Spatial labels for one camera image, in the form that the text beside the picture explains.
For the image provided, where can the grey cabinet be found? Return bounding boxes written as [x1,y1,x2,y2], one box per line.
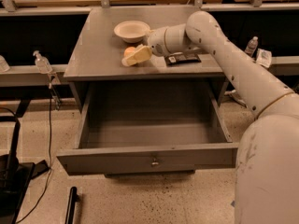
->
[64,6,228,111]

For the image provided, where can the black bar on floor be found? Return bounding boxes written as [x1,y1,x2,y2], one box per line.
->
[64,187,80,224]

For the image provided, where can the black cable on floor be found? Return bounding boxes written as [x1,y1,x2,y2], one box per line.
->
[14,83,54,224]

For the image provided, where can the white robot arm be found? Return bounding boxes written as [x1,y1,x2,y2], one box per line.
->
[122,11,299,224]

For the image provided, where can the white paper packet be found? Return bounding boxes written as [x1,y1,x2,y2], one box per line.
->
[256,49,272,68]

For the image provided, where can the black stand base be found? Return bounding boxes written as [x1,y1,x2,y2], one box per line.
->
[0,107,50,224]

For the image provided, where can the black snack packet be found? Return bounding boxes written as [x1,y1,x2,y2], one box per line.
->
[164,53,201,66]

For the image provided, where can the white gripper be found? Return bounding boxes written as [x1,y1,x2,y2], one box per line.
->
[121,27,169,66]

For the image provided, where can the orange fruit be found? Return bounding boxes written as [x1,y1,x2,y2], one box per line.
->
[124,47,135,56]

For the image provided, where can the clear sanitizer pump bottle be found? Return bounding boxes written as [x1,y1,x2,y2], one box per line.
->
[33,50,52,74]

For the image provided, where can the white bowl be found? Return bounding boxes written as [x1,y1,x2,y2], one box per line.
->
[114,21,150,43]

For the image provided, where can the clear water bottle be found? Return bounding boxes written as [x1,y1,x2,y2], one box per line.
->
[245,36,258,57]

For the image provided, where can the grey open top drawer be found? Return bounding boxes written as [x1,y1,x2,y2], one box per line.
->
[57,92,237,175]

